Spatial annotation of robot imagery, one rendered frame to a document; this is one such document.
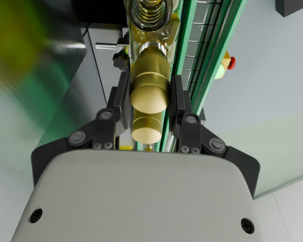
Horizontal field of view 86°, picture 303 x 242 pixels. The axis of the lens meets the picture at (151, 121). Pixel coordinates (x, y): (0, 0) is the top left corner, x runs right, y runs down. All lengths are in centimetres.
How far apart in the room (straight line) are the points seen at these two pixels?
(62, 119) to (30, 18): 16
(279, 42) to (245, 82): 21
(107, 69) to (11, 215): 36
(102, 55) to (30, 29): 26
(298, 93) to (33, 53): 115
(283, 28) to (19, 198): 91
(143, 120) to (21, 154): 12
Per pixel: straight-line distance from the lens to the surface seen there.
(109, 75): 49
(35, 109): 21
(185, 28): 32
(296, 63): 101
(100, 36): 44
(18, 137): 20
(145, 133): 17
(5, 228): 27
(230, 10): 36
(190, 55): 44
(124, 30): 40
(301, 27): 91
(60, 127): 32
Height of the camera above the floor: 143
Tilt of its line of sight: 38 degrees down
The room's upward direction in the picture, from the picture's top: 177 degrees counter-clockwise
